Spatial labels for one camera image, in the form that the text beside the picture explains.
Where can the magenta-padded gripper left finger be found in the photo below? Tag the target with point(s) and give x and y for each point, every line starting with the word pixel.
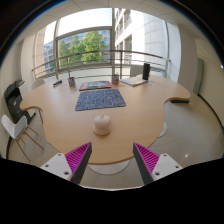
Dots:
pixel 56 165

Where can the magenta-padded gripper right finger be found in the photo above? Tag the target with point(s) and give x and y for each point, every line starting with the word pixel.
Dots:
pixel 166 165

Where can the pale pink computer mouse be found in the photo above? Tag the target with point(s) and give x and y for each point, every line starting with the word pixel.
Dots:
pixel 101 125

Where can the blue patterned mouse pad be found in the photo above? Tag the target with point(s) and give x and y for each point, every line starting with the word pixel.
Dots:
pixel 100 99

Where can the white round table base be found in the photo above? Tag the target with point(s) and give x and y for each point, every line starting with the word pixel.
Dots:
pixel 108 167
pixel 163 130

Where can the white chair with wooden legs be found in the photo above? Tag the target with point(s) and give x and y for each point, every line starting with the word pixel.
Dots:
pixel 14 126

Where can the black office printer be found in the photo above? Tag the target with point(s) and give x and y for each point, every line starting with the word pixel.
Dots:
pixel 15 101

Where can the small dark blue stapler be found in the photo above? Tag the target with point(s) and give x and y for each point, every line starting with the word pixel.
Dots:
pixel 57 83

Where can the white plastic chair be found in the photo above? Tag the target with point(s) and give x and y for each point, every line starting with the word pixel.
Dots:
pixel 38 83
pixel 136 70

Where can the red and blue flat book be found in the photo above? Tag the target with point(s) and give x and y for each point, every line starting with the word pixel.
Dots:
pixel 95 85

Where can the open white magazine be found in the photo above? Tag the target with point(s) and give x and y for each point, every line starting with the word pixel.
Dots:
pixel 132 81

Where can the grey door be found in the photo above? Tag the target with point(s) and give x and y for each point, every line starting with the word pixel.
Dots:
pixel 199 76

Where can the black cylinder speaker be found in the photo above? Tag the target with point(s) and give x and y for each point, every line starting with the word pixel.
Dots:
pixel 146 71

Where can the printed tin cup with pens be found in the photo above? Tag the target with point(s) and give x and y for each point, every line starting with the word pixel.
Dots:
pixel 115 79

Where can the metal balcony railing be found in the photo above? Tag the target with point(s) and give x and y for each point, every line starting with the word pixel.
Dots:
pixel 100 51

